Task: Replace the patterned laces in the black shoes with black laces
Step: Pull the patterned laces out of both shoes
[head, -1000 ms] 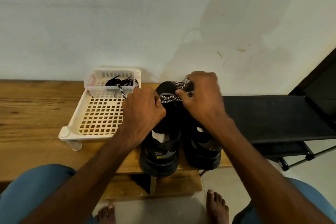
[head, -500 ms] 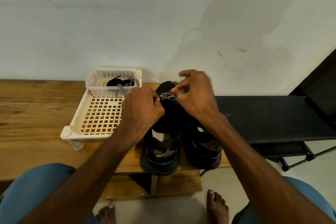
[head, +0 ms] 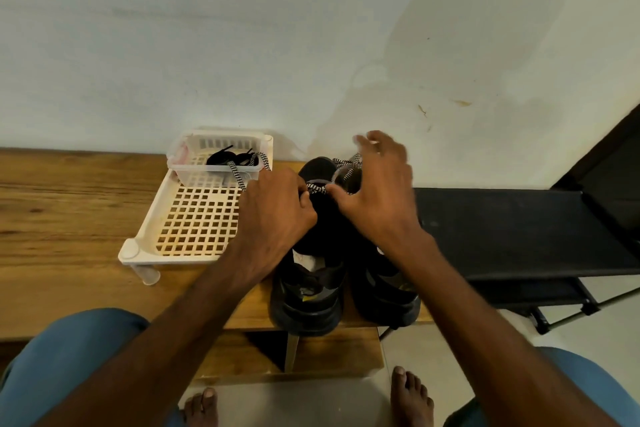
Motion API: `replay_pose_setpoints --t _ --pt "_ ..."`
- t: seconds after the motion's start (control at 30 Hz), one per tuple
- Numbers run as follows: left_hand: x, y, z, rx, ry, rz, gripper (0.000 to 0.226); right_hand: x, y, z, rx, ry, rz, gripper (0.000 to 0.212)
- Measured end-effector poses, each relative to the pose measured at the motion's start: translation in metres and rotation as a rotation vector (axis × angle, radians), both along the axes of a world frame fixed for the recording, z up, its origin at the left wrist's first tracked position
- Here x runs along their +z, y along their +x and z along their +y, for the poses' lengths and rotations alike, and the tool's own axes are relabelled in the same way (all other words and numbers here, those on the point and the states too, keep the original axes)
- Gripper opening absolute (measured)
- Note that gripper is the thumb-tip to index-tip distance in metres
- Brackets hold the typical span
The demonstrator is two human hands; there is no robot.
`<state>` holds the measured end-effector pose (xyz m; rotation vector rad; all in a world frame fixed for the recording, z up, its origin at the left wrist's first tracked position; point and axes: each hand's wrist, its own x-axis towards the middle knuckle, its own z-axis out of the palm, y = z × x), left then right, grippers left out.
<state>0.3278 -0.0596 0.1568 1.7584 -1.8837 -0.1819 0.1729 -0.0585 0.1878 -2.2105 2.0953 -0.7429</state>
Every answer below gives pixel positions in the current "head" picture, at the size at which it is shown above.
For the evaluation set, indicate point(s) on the low wooden table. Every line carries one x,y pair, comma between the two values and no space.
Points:
60,231

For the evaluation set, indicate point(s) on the black shoe rack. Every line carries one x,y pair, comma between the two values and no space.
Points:
520,231

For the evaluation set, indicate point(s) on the large white plastic tray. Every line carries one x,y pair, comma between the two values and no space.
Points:
195,221

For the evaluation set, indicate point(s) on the black shoe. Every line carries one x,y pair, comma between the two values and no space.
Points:
305,302
390,297

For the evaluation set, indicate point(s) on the person's right hand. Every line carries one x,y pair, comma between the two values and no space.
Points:
385,197

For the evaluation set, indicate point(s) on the black shoelaces bundle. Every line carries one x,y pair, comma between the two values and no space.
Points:
222,156

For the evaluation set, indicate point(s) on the dark door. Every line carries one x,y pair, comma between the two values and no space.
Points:
615,181

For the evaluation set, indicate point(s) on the small white plastic basket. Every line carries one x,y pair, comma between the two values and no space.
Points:
188,175

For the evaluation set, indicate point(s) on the person's blue shorts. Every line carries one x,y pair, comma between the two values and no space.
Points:
60,362

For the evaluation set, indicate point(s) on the person's right forearm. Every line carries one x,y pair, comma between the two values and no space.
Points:
490,342

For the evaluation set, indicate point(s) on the person's left hand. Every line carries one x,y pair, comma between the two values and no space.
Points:
275,221

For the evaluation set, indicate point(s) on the person's left forearm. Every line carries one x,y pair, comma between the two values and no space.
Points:
160,352

